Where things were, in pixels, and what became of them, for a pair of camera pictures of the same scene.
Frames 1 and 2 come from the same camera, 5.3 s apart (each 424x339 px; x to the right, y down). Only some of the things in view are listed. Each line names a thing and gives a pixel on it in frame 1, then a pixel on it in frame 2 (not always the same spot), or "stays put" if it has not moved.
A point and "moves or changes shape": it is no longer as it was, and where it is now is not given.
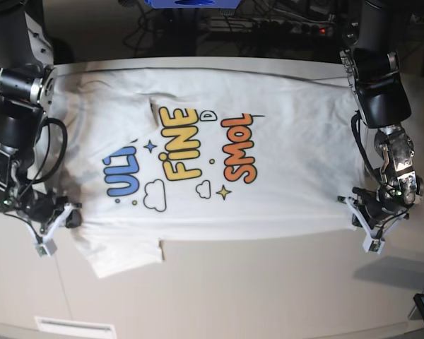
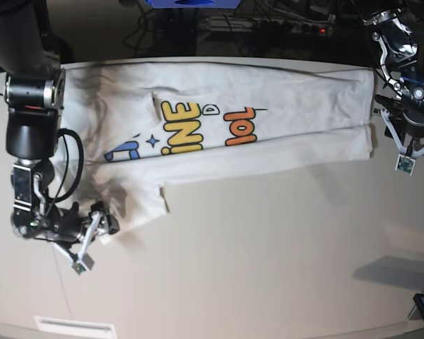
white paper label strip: (75, 325) stays put
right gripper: (358, 220) -> (410, 131)
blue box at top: (193, 3) stays put
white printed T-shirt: (205, 148) moves or changes shape
